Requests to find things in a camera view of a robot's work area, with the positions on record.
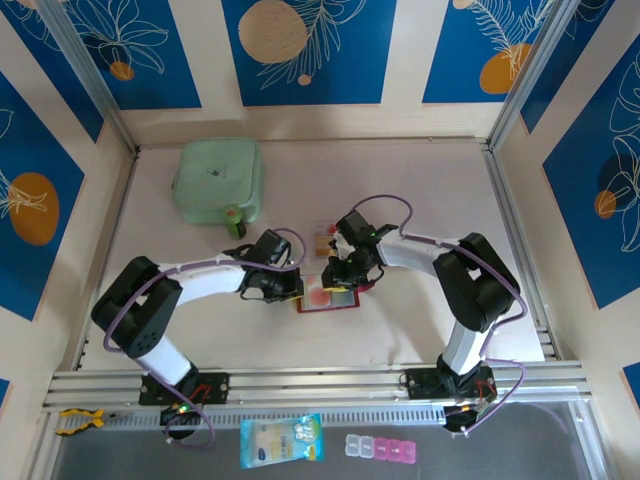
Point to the red card holder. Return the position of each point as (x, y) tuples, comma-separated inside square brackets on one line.
[(345, 300)]

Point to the mint green zip pouch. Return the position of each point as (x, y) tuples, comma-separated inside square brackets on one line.
[(215, 175)]

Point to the pink card with orange circle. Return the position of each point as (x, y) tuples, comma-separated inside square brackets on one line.
[(317, 297)]

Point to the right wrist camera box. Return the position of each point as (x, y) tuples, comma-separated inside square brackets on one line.
[(354, 227)]

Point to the aluminium side rail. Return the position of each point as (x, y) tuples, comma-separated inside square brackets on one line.
[(502, 200), (119, 215)]

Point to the beige card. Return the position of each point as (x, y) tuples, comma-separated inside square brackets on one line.
[(321, 246)]

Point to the clear plastic box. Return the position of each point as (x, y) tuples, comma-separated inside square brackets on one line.
[(313, 240)]

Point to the pink and white pill organizer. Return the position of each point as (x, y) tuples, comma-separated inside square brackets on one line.
[(380, 447)]

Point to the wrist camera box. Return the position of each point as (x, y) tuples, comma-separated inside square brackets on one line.
[(272, 247), (354, 227)]

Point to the wet wipes pack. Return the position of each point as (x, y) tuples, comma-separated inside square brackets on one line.
[(280, 442)]

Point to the aluminium frame post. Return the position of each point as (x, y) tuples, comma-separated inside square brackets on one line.
[(85, 75), (530, 70)]

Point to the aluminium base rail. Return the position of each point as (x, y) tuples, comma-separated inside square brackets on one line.
[(325, 380)]

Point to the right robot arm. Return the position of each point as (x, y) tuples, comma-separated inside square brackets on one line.
[(405, 255)]

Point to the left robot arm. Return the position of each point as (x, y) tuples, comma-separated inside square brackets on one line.
[(210, 285)]

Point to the green bottle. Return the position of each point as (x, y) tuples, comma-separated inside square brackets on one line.
[(235, 227)]

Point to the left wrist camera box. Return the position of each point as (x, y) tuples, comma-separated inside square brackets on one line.
[(272, 247)]

